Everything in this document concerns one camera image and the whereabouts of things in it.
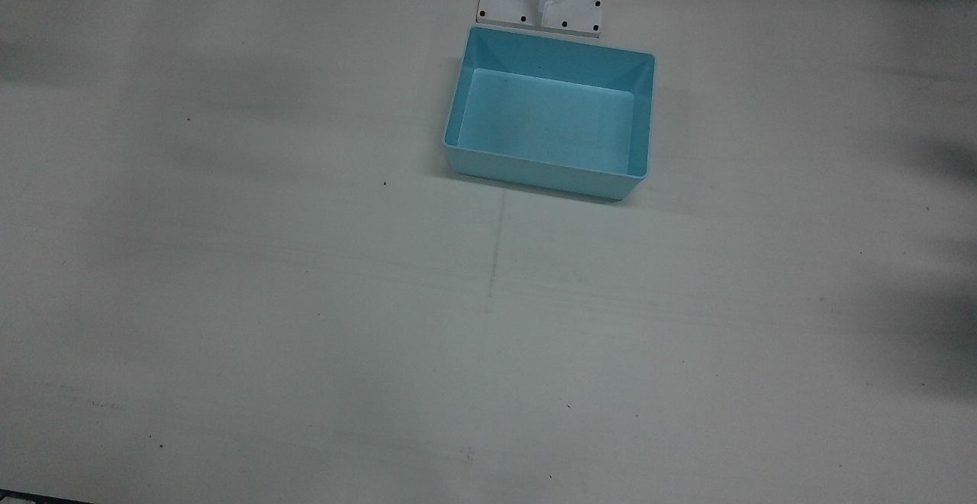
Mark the light blue plastic bin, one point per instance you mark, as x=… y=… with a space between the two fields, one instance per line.
x=549 y=118

